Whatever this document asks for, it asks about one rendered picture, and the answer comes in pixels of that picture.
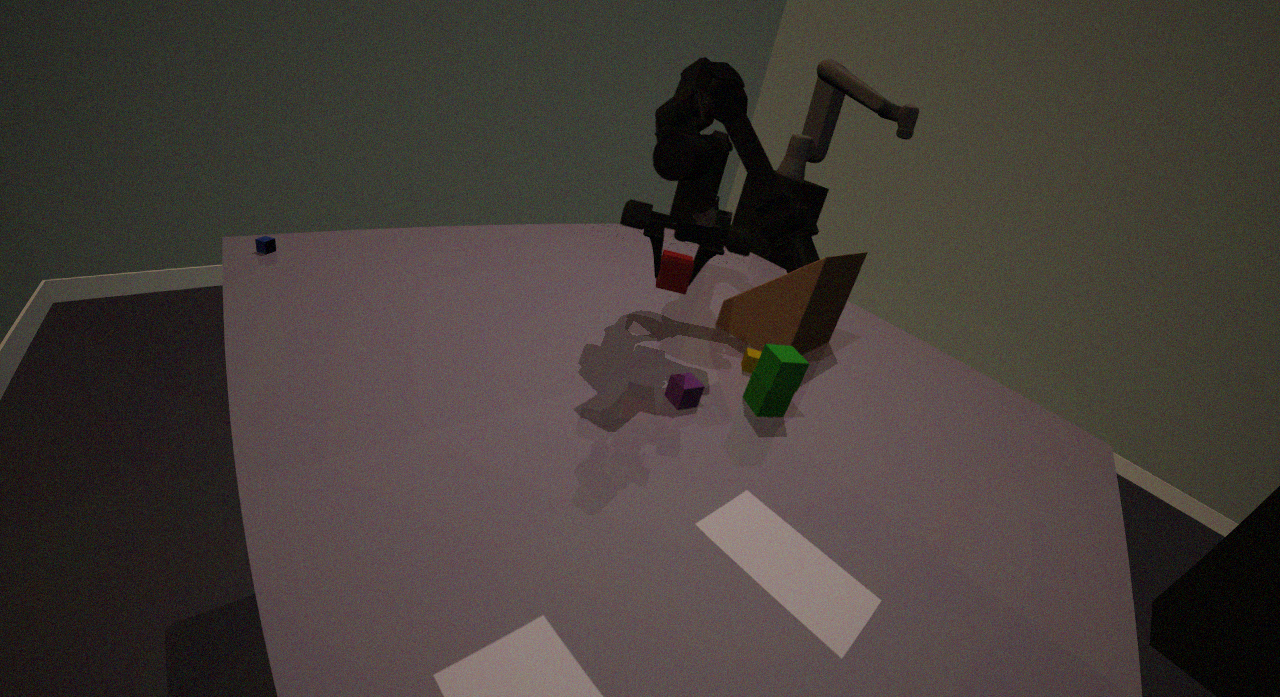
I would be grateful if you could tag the yellow cube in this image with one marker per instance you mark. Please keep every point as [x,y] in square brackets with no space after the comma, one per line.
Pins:
[750,360]

